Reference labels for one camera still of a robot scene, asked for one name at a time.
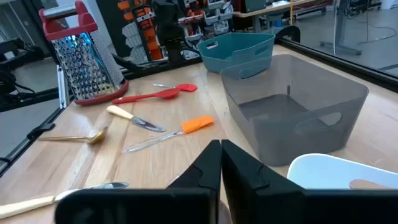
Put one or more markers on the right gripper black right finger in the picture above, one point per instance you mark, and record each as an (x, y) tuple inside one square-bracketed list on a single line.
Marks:
[(264, 202)]

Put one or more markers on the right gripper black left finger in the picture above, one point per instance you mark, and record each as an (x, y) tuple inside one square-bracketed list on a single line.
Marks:
[(192, 202)]

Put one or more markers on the red silicone spoon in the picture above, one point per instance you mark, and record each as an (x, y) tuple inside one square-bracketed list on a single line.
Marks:
[(166, 93)]

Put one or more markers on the gold metal spoon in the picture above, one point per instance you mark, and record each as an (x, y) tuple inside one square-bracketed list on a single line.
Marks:
[(98, 137)]

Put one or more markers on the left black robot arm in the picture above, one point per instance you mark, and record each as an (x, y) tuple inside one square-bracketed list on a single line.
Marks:
[(171, 46)]

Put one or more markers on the shelf with orange parts bins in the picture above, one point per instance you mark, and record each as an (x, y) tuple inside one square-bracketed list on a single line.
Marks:
[(149, 43)]

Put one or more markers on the grey translucent plastic bin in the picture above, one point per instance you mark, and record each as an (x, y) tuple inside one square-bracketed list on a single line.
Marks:
[(280, 140)]

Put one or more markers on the white plastic bin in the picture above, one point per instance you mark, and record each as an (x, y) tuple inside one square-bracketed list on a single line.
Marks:
[(326, 171)]

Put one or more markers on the teal plastic bin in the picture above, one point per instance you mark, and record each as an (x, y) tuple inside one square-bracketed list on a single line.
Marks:
[(230, 59)]

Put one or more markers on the red steel box grater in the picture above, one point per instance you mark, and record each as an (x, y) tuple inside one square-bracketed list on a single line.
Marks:
[(84, 68)]

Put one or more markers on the wooden top background desk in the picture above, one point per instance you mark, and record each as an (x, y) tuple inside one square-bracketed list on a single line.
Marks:
[(264, 11)]

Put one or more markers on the grey desk leg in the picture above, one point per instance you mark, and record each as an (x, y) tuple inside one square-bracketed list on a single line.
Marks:
[(340, 25)]

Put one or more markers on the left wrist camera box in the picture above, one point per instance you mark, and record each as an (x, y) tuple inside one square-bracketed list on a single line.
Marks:
[(166, 6)]

